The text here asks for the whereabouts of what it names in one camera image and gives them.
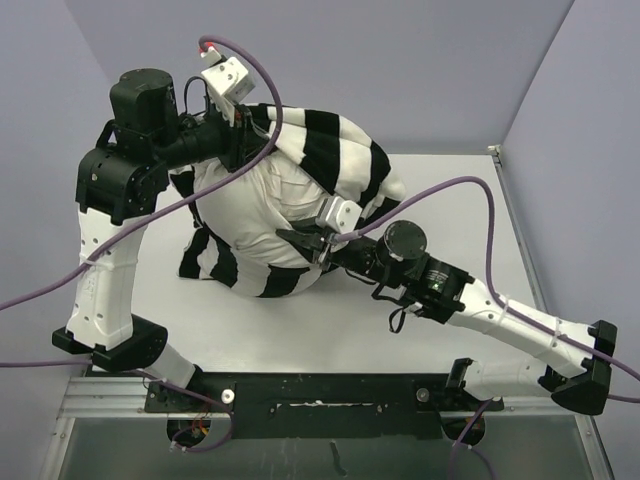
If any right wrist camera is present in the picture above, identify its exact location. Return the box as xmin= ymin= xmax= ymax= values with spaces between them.
xmin=315 ymin=196 xmax=362 ymax=234

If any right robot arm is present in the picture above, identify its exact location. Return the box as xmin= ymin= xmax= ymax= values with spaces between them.
xmin=276 ymin=220 xmax=617 ymax=416

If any purple cable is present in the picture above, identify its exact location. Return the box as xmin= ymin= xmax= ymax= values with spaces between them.
xmin=329 ymin=177 xmax=640 ymax=401
xmin=0 ymin=33 xmax=286 ymax=371

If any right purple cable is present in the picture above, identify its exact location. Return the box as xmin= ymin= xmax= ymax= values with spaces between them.
xmin=329 ymin=177 xmax=640 ymax=401

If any black white striped pillowcase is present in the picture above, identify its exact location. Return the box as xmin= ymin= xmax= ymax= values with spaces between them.
xmin=178 ymin=107 xmax=406 ymax=280

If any white pillow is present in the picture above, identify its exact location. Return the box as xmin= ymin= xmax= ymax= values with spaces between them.
xmin=191 ymin=152 xmax=328 ymax=298

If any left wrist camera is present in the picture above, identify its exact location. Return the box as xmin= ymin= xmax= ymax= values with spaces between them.
xmin=200 ymin=42 xmax=255 ymax=110

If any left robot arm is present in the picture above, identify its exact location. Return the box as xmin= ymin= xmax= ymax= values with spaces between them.
xmin=52 ymin=62 xmax=259 ymax=411

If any aluminium frame rail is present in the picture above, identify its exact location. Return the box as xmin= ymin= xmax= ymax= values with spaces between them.
xmin=59 ymin=377 xmax=147 ymax=419

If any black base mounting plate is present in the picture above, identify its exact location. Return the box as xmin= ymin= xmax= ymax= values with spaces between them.
xmin=143 ymin=372 xmax=504 ymax=441

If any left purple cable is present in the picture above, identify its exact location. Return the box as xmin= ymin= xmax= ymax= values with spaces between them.
xmin=0 ymin=33 xmax=286 ymax=371

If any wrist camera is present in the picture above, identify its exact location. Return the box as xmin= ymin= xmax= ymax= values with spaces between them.
xmin=200 ymin=42 xmax=255 ymax=110
xmin=315 ymin=196 xmax=362 ymax=234

